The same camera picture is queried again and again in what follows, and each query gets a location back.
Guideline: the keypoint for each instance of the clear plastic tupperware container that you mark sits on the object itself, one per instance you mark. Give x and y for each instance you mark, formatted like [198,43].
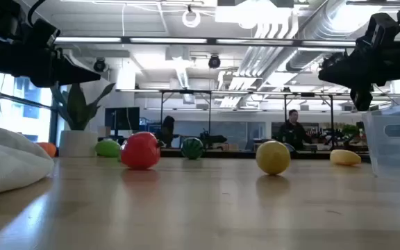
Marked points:
[394,156]

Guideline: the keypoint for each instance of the black hanging camera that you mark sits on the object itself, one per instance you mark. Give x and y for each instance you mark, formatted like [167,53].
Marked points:
[333,59]

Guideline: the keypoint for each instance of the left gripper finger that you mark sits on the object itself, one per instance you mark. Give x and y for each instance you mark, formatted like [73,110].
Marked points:
[78,81]
[78,71]

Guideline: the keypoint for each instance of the red toy apple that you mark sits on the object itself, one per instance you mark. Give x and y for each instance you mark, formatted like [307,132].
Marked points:
[140,151]

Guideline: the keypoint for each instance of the black round mounted camera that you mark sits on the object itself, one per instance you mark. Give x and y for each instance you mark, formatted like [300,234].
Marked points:
[214,62]
[100,65]

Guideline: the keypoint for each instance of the black bar with light strips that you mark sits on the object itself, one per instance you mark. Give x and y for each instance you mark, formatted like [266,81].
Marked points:
[168,40]

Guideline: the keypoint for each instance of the dark green toy watermelon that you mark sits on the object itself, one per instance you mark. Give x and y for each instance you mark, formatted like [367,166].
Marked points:
[192,148]

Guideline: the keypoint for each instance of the yellow toy banana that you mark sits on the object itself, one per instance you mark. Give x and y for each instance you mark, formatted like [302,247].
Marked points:
[345,157]

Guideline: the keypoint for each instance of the black aluminium table frame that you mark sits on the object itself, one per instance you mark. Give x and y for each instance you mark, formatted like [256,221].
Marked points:
[231,154]

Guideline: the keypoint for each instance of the person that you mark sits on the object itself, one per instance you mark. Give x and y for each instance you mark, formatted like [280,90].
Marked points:
[167,130]
[293,133]

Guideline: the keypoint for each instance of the orange toy fruit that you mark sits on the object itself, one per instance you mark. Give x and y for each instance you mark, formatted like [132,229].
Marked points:
[49,148]

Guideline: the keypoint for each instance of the beige plaid cloth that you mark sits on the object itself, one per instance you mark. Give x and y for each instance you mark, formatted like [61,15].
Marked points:
[5,163]

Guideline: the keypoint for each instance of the background green plant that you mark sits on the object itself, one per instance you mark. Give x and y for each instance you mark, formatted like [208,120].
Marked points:
[351,130]

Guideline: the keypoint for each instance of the yellow toy lemon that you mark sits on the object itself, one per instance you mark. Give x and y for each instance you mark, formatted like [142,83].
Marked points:
[273,158]

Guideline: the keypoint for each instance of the green plant in white pot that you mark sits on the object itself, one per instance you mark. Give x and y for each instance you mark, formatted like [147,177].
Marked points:
[77,144]

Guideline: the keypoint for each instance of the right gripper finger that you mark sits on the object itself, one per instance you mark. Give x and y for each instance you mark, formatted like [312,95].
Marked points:
[339,71]
[340,80]

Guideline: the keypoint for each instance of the dark computer monitor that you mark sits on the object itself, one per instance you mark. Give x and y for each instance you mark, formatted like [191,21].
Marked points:
[122,118]

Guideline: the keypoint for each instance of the background black robot arm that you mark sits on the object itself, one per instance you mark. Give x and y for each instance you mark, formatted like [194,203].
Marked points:
[214,139]
[332,137]

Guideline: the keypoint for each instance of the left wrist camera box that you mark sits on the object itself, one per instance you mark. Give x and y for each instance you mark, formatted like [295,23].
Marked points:
[43,33]

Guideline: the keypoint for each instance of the background black workstation frame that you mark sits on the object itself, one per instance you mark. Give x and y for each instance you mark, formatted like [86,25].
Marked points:
[307,94]
[186,92]

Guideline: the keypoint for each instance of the light green toy lime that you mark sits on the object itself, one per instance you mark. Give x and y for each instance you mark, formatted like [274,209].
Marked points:
[107,148]

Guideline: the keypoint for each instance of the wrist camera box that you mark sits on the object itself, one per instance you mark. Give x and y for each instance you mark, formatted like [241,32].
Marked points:
[380,31]
[43,33]

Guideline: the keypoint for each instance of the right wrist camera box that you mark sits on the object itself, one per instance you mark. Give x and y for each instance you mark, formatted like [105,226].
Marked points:
[380,31]

